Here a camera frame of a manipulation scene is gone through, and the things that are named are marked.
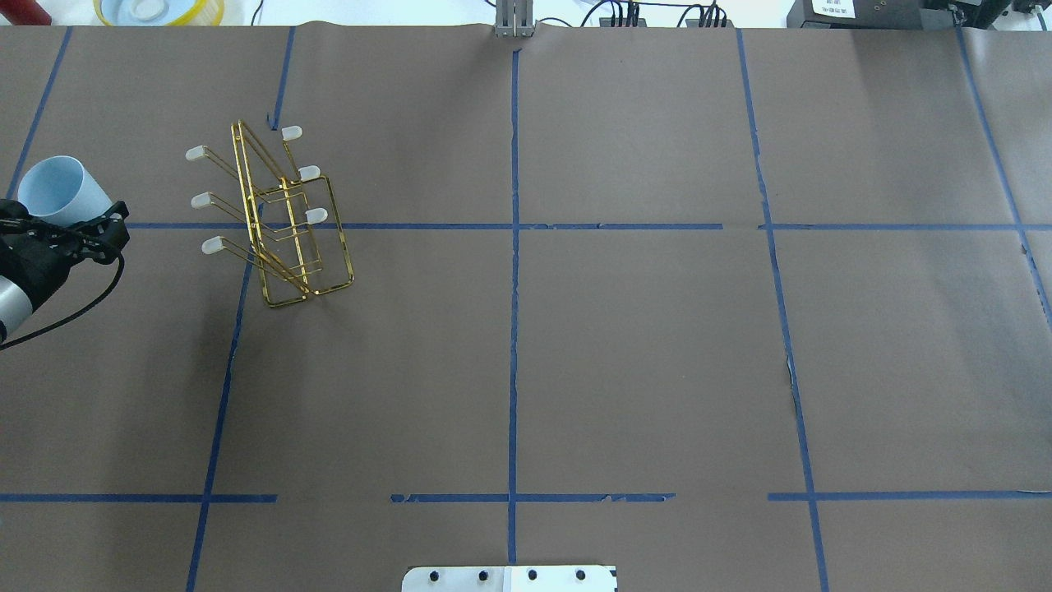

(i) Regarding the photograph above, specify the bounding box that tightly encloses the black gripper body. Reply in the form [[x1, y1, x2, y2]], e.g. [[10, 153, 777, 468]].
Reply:
[[1, 200, 129, 312]]

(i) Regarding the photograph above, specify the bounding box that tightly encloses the light blue plastic cup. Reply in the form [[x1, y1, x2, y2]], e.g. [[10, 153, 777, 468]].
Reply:
[[16, 156, 113, 228]]

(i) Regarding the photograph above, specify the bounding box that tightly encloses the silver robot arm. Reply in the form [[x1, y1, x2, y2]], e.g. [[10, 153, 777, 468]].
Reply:
[[1, 200, 129, 349]]

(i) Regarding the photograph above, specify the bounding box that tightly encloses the red cylindrical bottle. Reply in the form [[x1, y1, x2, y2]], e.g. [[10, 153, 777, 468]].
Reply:
[[0, 0, 53, 26]]

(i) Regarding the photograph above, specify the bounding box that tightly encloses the yellow tape roll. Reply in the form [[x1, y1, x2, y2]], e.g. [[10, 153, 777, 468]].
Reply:
[[92, 0, 226, 27]]

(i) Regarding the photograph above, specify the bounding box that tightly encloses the black computer box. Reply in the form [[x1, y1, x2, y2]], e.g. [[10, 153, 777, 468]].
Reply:
[[786, 1, 957, 30]]

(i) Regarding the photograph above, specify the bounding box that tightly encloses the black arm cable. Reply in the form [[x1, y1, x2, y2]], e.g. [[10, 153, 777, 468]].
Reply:
[[0, 251, 126, 351]]

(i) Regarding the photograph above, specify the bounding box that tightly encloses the gold wire cup holder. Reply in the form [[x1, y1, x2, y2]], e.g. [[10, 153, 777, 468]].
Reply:
[[184, 120, 356, 308]]

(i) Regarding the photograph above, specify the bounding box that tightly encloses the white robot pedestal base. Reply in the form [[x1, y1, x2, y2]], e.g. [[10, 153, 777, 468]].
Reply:
[[401, 565, 619, 591]]

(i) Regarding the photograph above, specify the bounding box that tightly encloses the aluminium frame post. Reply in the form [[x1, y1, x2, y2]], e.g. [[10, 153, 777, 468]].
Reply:
[[489, 0, 537, 38]]

